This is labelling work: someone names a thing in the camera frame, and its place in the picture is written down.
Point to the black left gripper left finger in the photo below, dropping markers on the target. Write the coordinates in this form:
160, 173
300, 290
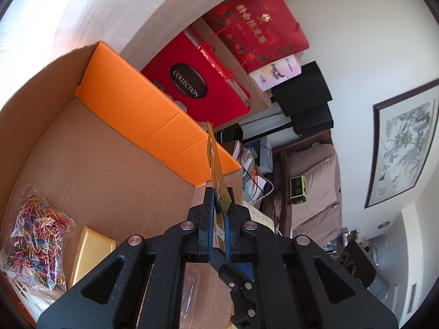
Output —
205, 226

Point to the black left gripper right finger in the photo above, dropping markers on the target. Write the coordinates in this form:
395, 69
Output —
232, 230

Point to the gold foil packet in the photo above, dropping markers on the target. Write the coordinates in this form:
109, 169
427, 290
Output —
222, 198

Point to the bag of coloured rubber bands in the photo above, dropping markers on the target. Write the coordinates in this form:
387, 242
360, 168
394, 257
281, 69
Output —
35, 243

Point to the yellow blue checked bedspread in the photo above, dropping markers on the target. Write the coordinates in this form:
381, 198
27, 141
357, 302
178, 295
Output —
258, 216

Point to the brown wooden sofa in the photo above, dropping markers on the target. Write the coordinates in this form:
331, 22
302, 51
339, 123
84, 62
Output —
320, 217

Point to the orange fresh fruit cardboard box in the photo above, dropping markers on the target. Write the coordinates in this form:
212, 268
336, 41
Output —
102, 144

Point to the pink white tissue pack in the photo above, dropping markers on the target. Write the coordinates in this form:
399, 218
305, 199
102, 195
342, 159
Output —
276, 72

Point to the left black speaker on stand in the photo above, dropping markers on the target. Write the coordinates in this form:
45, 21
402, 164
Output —
303, 92

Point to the red chocolate collection gift box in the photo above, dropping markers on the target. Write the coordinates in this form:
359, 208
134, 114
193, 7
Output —
188, 71

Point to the framed ink painting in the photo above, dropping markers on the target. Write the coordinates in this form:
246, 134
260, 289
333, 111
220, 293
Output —
404, 128

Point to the red tea gift bag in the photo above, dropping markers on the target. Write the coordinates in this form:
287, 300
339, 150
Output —
257, 32

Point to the white sheer curtain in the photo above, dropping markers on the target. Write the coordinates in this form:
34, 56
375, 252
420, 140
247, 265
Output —
34, 33

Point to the brown cardboard box by wall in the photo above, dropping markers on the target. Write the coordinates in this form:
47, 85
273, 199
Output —
225, 63

